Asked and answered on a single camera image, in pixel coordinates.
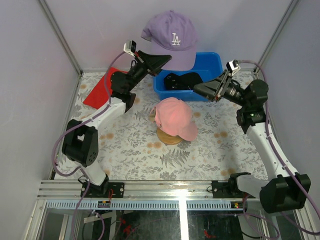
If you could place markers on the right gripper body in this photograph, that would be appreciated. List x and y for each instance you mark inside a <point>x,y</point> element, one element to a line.
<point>232,92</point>

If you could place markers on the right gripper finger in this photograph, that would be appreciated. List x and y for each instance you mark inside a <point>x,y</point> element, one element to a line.
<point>216,84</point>
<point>208,95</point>

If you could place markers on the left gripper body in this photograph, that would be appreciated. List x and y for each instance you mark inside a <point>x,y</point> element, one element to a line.
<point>138,71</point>

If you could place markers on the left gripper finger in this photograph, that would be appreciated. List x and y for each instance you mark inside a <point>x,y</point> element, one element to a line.
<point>155,72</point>
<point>153,63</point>

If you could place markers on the blue plastic bin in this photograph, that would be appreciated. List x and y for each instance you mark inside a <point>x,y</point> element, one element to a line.
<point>207,64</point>

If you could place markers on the purple LA baseball cap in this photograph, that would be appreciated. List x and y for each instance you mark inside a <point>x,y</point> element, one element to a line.
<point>172,33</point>

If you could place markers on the pink baseball cap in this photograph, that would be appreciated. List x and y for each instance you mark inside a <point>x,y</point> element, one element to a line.
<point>175,118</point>

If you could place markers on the wooden hat stand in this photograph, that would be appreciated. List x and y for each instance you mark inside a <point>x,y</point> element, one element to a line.
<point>168,139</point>

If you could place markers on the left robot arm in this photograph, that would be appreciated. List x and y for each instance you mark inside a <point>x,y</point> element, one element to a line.
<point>81,144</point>

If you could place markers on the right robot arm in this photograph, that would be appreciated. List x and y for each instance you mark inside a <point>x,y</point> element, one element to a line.
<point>285,189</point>

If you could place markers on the black cap in bin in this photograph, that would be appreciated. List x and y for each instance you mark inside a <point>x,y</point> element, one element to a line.
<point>187,81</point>

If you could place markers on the red folded cloth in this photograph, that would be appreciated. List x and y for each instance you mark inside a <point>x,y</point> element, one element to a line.
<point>98,96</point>

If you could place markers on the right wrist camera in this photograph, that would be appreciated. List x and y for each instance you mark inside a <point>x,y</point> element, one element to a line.
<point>233,67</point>

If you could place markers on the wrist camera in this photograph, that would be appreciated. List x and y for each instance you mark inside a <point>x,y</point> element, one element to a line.
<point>233,67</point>
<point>130,47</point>

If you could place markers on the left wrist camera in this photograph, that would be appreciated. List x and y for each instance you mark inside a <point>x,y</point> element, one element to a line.
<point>130,47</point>

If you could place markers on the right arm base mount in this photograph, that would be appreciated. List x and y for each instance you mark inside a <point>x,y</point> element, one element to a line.
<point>227,189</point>

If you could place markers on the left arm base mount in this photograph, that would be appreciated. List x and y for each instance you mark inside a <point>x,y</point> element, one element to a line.
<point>110,190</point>

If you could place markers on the aluminium front rail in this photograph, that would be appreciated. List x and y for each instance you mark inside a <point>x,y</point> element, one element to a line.
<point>140,195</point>

